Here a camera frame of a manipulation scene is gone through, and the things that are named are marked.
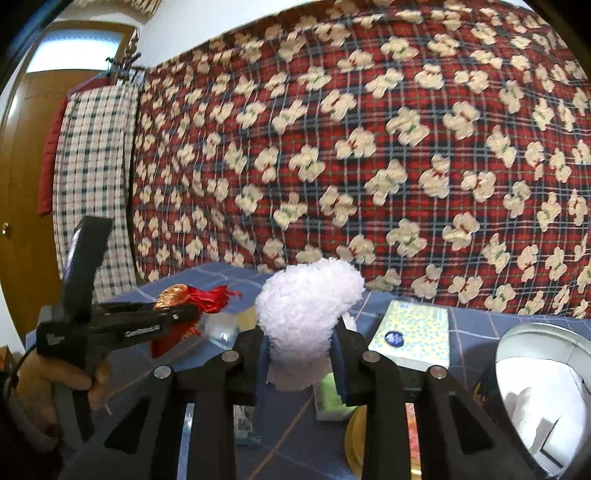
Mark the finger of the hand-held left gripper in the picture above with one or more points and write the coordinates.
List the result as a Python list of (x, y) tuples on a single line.
[(152, 325), (127, 307)]

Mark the wooden door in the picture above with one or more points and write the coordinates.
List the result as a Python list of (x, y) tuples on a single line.
[(23, 184)]

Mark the white paper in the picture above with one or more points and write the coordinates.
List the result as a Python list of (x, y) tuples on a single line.
[(531, 410)]

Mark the green tissue packet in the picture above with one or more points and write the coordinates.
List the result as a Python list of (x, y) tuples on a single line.
[(328, 402)]

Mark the yellow patterned tissue box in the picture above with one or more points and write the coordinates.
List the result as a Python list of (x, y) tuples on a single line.
[(413, 334)]

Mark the person's left hand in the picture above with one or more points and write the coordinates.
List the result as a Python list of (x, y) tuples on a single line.
[(46, 383)]

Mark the clear plastic piece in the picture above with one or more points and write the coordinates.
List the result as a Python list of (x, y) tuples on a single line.
[(220, 328)]

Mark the round black metal tin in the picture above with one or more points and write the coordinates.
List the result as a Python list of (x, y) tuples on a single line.
[(508, 341)]

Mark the red plaid printed blanket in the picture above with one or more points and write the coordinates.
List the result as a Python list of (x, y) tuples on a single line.
[(351, 152)]

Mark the person's left forearm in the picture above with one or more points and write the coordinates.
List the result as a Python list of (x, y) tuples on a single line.
[(23, 443)]

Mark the round golden brown toy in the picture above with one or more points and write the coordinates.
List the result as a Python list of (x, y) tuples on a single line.
[(354, 445)]

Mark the white checked hanging cloth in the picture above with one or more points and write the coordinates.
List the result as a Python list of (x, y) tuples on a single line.
[(92, 184)]

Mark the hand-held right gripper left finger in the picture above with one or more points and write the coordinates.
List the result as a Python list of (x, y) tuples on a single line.
[(261, 369)]

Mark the blue checked tablecloth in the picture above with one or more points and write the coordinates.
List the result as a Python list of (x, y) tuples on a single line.
[(466, 323)]

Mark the coat rack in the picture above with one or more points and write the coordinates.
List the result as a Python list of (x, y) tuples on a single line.
[(121, 69)]

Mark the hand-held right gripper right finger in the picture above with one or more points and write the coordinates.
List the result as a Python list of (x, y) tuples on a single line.
[(340, 369)]

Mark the white fluffy cloth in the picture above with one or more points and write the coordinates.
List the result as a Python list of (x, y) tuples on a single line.
[(304, 314)]

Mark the small clear packet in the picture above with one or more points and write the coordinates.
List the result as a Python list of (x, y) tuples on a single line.
[(244, 427)]

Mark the red gold tassel ornament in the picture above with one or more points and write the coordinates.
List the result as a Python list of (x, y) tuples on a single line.
[(184, 304)]

